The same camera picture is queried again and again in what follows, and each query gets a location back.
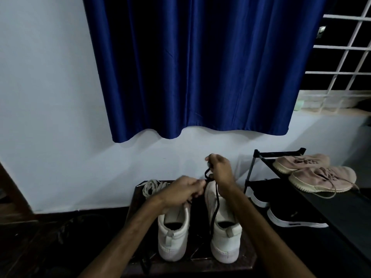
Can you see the black sneaker white sole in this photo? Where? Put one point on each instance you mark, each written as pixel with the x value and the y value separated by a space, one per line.
pixel 259 202
pixel 292 222

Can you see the person's left forearm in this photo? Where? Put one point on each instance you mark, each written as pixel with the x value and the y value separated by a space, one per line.
pixel 124 243

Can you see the person's right forearm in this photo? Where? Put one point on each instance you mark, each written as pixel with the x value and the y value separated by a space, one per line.
pixel 266 240

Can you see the brown wooden door frame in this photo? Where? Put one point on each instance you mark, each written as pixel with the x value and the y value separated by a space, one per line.
pixel 14 205

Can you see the pink sneaker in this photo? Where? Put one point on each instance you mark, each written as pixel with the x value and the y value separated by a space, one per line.
pixel 289 165
pixel 313 180

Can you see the black shoe rack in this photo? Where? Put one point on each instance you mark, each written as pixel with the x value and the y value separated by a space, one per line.
pixel 342 211

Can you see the dark brown plastic stool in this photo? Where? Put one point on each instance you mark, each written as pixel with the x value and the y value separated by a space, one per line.
pixel 197 263

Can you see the person's left hand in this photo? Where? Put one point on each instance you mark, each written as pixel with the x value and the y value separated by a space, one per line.
pixel 179 191

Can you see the person's right hand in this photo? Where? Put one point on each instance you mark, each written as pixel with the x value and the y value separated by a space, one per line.
pixel 223 173

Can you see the blue curtain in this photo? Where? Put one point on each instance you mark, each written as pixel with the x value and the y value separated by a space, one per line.
pixel 203 60

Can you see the small green block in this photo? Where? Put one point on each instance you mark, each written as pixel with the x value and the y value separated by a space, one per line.
pixel 298 105

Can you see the white window grille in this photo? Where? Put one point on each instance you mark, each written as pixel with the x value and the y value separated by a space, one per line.
pixel 339 69

